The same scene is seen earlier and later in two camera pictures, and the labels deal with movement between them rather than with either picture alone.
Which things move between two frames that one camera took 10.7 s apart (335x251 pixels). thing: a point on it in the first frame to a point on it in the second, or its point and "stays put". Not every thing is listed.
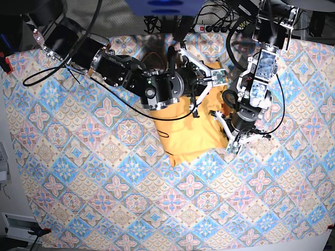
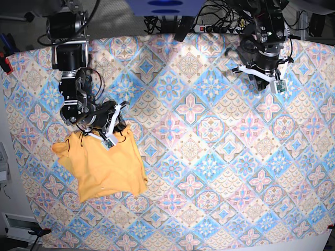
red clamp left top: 5,64 stays put
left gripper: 182,83 to 99,120
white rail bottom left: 18,227 stays put
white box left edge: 5,174 stays put
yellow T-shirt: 183,136 to 88,170
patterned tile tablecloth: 99,174 stays put
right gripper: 244,119 to 266,61
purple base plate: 165,8 stays put
